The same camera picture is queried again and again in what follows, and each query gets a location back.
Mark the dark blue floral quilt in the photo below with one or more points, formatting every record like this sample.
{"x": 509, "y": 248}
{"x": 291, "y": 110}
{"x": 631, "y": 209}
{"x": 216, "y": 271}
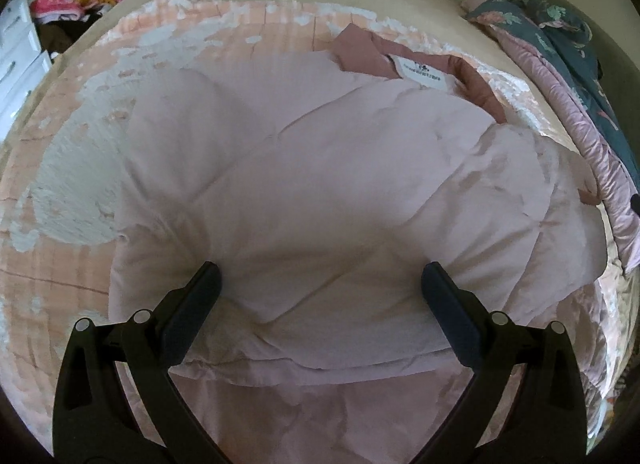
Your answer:
{"x": 565, "y": 64}

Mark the peach plaid cloud blanket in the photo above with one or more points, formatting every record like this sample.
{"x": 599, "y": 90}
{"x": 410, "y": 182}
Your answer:
{"x": 75, "y": 184}

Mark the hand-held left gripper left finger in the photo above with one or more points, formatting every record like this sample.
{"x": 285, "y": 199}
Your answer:
{"x": 195, "y": 296}

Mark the pink quilted jacket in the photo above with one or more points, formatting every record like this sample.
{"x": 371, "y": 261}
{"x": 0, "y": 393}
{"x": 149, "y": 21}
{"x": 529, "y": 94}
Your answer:
{"x": 340, "y": 194}

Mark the white drawer chest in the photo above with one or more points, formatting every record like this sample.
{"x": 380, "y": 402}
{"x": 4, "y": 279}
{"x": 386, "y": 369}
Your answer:
{"x": 15, "y": 59}

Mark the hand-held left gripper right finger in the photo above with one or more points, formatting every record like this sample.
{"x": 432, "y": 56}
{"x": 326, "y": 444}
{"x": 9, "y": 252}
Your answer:
{"x": 447, "y": 301}

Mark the dark brown clothes pile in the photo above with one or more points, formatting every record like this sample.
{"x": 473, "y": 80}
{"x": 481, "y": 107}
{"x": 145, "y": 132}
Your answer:
{"x": 62, "y": 34}

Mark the grey bed headboard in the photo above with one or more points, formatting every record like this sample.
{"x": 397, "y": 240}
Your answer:
{"x": 620, "y": 39}

